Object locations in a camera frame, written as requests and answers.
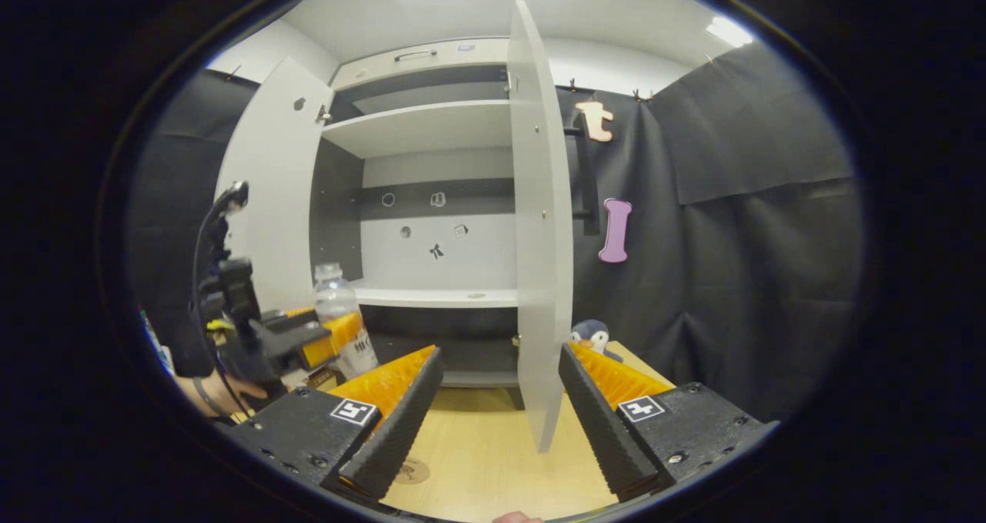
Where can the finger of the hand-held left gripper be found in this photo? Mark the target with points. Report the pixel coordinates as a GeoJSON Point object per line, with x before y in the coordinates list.
{"type": "Point", "coordinates": [316, 351]}
{"type": "Point", "coordinates": [302, 313]}

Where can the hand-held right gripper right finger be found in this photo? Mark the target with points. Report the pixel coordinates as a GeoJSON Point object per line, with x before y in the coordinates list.
{"type": "Point", "coordinates": [601, 430]}

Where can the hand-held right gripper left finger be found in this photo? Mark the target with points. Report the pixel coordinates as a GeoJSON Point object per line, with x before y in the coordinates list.
{"type": "Point", "coordinates": [393, 430]}

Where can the clear plastic bottle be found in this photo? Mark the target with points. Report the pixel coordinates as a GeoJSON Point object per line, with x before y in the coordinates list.
{"type": "Point", "coordinates": [335, 296]}

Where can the round wooden coaster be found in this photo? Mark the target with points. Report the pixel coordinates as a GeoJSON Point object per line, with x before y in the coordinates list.
{"type": "Point", "coordinates": [414, 473]}

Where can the white cabinet door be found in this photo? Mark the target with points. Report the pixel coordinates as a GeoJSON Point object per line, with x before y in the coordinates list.
{"type": "Point", "coordinates": [269, 161]}
{"type": "Point", "coordinates": [539, 238]}

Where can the white and grey cabinet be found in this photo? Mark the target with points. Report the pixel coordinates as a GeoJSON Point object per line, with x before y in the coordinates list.
{"type": "Point", "coordinates": [462, 261]}

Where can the white cabinet shelf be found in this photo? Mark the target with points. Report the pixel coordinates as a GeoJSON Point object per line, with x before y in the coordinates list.
{"type": "Point", "coordinates": [424, 126]}
{"type": "Point", "coordinates": [439, 296]}

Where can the small stack of books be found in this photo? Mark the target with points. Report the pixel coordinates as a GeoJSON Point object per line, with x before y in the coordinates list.
{"type": "Point", "coordinates": [322, 377]}

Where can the penguin plush toy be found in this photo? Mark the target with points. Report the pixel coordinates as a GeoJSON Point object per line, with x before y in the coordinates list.
{"type": "Point", "coordinates": [591, 336]}

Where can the black backdrop cloth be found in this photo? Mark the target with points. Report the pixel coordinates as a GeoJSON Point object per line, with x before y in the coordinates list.
{"type": "Point", "coordinates": [169, 199]}
{"type": "Point", "coordinates": [732, 276]}

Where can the ceiling light panel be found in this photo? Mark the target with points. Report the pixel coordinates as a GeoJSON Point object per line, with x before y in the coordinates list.
{"type": "Point", "coordinates": [729, 31]}

